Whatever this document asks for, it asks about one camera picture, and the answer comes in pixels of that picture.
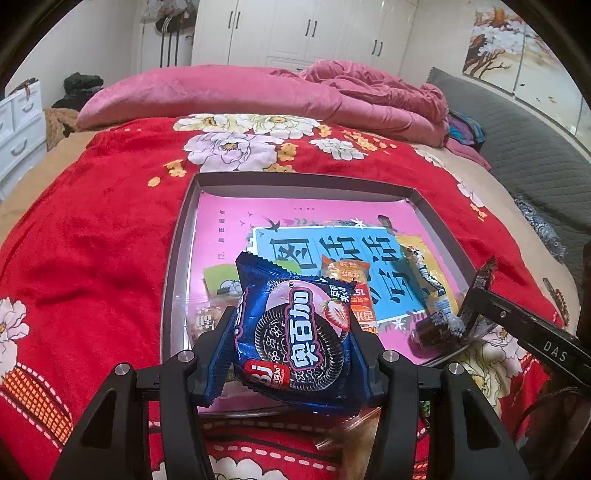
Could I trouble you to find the dark clothes pile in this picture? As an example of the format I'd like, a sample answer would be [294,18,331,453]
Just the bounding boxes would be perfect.
[52,71,105,112]

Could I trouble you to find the bed with tan sheet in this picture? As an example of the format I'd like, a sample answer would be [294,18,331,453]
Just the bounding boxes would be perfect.
[0,129,583,324]

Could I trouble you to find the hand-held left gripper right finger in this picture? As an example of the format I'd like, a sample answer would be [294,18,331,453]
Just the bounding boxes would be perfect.
[348,318,532,480]

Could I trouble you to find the clear packet with beige snack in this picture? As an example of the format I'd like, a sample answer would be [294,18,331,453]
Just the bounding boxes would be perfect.
[187,302,220,342]

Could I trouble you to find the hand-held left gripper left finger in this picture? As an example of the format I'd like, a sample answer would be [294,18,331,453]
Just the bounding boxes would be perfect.
[48,307,238,480]

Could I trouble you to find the orange bread packet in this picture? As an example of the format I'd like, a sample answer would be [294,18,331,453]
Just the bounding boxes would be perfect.
[320,255,384,342]

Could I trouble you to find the blue cookie packet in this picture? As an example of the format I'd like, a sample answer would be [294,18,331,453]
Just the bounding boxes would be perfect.
[228,251,365,414]

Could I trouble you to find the white drawer dresser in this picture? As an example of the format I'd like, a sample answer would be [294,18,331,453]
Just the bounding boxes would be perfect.
[0,80,47,199]

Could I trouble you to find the red floral blanket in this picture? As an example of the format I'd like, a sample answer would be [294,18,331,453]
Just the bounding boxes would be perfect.
[0,115,578,480]

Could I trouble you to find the brown fuzzy cloth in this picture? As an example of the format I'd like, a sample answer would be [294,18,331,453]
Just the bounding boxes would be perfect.
[44,107,81,151]

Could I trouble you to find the gold snack packet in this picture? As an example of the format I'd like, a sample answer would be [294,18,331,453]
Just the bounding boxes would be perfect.
[396,234,451,319]

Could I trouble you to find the grey patterned cloth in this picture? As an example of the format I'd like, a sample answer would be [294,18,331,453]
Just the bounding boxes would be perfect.
[513,196,566,264]

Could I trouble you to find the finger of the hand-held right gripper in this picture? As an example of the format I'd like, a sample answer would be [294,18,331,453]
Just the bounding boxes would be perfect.
[459,286,497,340]

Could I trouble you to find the grey shallow box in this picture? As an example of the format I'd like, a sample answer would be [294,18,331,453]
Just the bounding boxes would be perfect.
[159,172,497,418]

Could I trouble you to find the pink book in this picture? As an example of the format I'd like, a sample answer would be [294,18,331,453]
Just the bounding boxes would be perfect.
[185,191,462,352]

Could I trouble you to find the floral wall painting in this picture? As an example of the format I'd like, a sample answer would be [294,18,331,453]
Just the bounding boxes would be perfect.
[462,0,591,153]

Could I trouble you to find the small brown snack packet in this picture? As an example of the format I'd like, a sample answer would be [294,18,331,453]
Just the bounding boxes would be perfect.
[475,257,498,289]

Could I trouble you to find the black cord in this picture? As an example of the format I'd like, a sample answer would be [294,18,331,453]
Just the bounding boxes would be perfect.
[510,387,585,444]

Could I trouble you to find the clear wrapped snack packet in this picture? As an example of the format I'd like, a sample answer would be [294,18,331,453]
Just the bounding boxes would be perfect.
[410,298,469,354]

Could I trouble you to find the pink duvet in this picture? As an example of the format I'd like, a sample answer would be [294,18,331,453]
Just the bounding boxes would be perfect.
[76,60,492,171]

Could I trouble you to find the grey quilted headboard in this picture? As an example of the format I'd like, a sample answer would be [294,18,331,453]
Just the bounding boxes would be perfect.
[425,67,591,296]

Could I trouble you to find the colourful striped cloth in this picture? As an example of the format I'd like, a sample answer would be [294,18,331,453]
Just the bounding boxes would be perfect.
[445,110,488,151]

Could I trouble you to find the hanging clothes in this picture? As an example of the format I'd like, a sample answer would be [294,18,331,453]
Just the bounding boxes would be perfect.
[141,0,197,70]

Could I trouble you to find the white wardrobe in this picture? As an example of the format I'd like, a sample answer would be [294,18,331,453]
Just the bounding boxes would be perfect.
[131,0,416,77]

